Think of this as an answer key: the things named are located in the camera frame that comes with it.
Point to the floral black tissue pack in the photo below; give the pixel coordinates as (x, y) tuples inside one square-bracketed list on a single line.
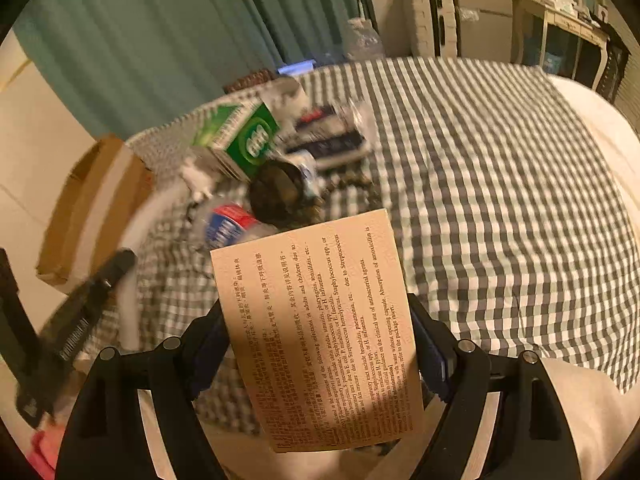
[(334, 135)]

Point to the grey mini fridge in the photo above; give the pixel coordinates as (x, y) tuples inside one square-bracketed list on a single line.
[(485, 29)]

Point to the white dressing table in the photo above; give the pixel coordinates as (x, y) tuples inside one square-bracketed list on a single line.
[(587, 44)]

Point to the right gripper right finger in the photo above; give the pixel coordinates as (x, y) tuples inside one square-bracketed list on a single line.
[(531, 438)]

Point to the light blue tissue pack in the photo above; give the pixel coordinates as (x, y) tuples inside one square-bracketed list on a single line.
[(307, 166)]

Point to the tan printed paper leaflet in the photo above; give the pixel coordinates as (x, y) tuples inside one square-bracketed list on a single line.
[(320, 327)]

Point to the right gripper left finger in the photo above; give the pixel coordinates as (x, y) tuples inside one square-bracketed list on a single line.
[(134, 417)]

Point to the brown cardboard box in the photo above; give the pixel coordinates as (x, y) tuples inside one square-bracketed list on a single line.
[(99, 198)]

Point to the crumpled white tissue wad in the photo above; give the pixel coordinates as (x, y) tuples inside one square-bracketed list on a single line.
[(201, 180)]

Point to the large clear water jug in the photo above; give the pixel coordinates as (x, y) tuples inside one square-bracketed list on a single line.
[(361, 42)]

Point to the white hard suitcase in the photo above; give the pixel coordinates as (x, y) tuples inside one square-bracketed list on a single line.
[(432, 28)]

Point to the green curtain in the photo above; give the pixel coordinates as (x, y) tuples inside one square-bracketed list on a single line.
[(120, 66)]

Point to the brown patterned stool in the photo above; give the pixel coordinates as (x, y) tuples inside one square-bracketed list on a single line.
[(251, 80)]

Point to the crushed clear plastic bottle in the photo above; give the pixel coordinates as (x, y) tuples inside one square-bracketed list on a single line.
[(219, 223)]

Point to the green white 666 box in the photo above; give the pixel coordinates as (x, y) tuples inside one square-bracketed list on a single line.
[(235, 138)]

